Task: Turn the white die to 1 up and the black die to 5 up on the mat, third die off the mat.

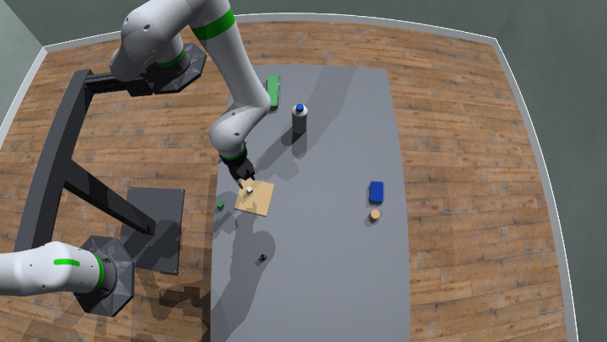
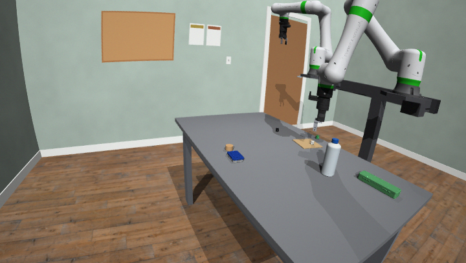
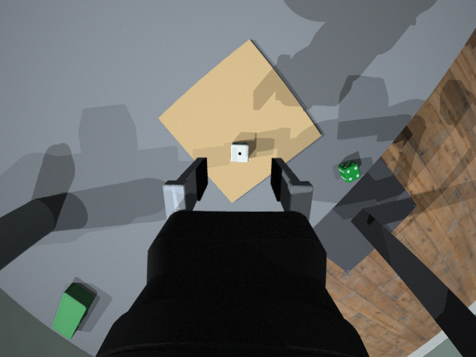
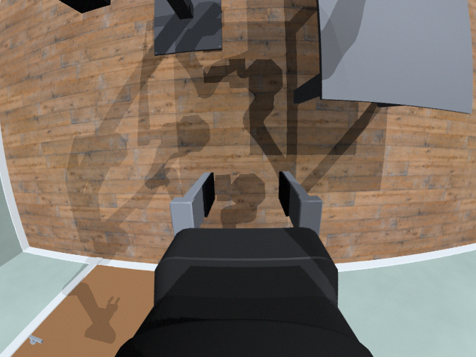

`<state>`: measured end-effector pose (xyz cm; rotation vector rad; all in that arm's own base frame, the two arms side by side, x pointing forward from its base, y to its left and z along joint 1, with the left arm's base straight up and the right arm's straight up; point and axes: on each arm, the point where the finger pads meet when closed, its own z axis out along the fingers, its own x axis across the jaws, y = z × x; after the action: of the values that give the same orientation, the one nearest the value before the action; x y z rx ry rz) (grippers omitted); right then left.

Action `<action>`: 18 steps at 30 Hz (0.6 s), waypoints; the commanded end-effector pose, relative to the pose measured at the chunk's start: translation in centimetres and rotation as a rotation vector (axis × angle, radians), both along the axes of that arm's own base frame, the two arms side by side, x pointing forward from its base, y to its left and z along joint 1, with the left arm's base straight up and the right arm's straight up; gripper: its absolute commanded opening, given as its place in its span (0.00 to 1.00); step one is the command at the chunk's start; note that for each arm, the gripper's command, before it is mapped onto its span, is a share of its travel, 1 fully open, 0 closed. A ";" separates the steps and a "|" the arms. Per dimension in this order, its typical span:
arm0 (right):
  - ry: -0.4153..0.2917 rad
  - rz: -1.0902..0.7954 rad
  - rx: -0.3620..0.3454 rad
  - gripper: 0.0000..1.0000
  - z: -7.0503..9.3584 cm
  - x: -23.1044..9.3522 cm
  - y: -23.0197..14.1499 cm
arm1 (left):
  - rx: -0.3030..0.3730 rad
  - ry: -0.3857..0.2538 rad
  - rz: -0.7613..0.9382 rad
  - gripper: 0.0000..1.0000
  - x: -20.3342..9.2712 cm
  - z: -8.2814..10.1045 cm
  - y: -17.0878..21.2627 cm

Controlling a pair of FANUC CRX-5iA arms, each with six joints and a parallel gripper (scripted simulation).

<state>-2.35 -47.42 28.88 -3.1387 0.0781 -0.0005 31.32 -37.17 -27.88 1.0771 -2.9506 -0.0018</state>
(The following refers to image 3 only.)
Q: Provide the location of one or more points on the tan flat mat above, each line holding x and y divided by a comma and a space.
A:
242, 99

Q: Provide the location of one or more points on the grey bottle with blue cap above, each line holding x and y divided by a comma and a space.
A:
22, 228

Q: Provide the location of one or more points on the white die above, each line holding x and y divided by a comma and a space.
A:
240, 152

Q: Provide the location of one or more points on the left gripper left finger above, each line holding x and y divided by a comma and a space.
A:
189, 188

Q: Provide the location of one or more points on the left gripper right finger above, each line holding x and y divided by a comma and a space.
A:
293, 194

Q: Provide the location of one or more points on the green die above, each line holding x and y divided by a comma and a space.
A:
349, 171

